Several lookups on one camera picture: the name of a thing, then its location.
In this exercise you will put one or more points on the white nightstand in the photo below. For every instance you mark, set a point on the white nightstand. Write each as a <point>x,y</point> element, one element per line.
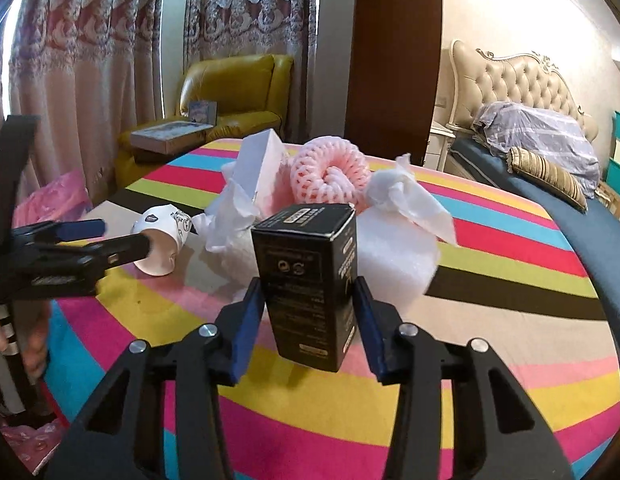
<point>439,142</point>

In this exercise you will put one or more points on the pink bag trash bin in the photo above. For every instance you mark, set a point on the pink bag trash bin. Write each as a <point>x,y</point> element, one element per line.
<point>65,199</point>

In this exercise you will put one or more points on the cream tufted headboard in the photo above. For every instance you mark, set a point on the cream tufted headboard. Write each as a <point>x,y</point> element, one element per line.
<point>531,79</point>

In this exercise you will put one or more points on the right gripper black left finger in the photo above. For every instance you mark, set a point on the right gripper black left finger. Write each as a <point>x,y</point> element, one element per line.
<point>118,434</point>

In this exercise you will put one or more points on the brown wooden door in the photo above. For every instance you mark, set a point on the brown wooden door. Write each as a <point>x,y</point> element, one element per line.
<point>395,58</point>

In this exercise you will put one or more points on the large flat book box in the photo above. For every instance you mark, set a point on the large flat book box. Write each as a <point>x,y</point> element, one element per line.
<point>170,138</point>

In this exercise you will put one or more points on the pink lace curtain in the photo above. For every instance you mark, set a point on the pink lace curtain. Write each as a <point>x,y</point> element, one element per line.
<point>89,70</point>
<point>223,28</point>

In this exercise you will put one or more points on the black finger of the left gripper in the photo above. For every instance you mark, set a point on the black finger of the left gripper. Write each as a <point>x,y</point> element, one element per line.
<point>109,254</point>
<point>55,232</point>

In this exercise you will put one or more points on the person's left hand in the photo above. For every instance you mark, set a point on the person's left hand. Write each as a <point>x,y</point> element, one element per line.
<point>36,328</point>

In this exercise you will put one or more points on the black cardboard box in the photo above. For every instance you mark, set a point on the black cardboard box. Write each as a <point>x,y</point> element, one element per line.
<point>307,260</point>

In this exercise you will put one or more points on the small blue picture box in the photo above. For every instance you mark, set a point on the small blue picture box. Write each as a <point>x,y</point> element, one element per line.
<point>203,112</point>

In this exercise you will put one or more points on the white foam block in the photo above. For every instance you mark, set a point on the white foam block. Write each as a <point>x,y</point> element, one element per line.
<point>397,258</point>

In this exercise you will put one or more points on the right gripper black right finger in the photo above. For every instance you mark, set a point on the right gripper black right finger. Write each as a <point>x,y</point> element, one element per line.
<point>498,432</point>

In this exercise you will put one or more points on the pink lace curtain left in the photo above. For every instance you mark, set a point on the pink lace curtain left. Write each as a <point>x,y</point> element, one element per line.
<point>89,70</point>

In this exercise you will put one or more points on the pink lace curtain right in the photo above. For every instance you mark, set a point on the pink lace curtain right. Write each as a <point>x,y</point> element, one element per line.
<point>223,28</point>

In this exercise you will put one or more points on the white tissue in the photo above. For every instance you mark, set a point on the white tissue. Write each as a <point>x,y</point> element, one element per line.
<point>397,191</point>
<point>226,232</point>

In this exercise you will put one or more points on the grey patterned duvet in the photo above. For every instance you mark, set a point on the grey patterned duvet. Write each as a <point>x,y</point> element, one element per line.
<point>556,137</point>

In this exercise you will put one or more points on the pink foam fruit net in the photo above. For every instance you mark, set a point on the pink foam fruit net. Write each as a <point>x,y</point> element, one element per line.
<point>330,170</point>

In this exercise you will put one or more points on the white paper cup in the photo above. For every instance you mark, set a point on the white paper cup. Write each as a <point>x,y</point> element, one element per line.
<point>167,228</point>

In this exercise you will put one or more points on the gold striped pillow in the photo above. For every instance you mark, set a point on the gold striped pillow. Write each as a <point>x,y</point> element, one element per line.
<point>547,175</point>

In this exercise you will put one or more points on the colourful striped tablecloth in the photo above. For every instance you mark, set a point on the colourful striped tablecloth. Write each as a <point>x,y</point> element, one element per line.
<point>449,329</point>

